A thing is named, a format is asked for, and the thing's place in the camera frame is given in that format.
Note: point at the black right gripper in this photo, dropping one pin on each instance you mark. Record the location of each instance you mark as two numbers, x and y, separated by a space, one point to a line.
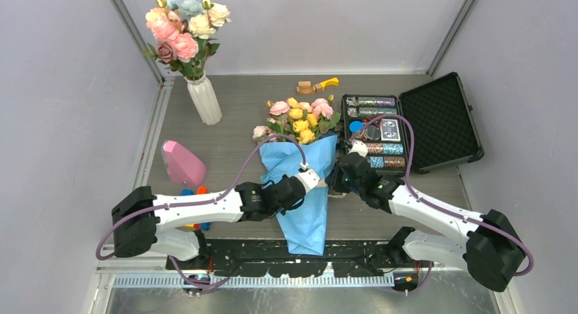
333 179

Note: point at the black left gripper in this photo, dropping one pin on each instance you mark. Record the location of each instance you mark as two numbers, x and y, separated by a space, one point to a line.
283 212

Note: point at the blue paper bouquet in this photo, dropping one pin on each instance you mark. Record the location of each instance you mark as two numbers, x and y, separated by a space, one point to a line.
296 130

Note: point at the cream satin ribbon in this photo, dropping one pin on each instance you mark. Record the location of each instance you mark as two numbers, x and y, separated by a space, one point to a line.
331 193

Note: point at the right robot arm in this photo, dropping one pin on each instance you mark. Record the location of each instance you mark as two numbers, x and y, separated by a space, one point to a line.
484 245

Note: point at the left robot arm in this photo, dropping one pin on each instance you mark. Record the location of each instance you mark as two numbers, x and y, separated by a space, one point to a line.
144 222

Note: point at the white ribbed vase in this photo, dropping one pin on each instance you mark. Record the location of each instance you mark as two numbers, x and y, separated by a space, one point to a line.
204 98

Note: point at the pink flowers in vase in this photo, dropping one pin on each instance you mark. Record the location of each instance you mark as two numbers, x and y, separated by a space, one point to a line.
184 33

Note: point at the blue round chip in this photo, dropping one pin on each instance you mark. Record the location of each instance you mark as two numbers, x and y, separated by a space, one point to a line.
355 126

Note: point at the playing card deck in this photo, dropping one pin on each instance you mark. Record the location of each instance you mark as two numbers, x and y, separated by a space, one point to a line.
389 130

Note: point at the blue studded toy brick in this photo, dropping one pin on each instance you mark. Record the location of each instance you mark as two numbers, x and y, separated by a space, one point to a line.
202 226

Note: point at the yellow wooden arch block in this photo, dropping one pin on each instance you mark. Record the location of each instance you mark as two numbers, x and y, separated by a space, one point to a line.
331 82

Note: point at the black poker chip case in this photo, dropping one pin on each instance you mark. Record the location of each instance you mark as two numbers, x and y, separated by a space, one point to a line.
435 122

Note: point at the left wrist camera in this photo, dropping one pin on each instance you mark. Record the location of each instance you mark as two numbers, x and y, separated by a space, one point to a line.
308 177

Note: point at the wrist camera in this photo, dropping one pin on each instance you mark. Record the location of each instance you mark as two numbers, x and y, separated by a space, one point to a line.
308 177
359 147

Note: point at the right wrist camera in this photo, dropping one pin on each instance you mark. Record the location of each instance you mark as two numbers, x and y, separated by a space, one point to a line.
359 147

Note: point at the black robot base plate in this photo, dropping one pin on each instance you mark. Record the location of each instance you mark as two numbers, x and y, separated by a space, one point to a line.
259 257

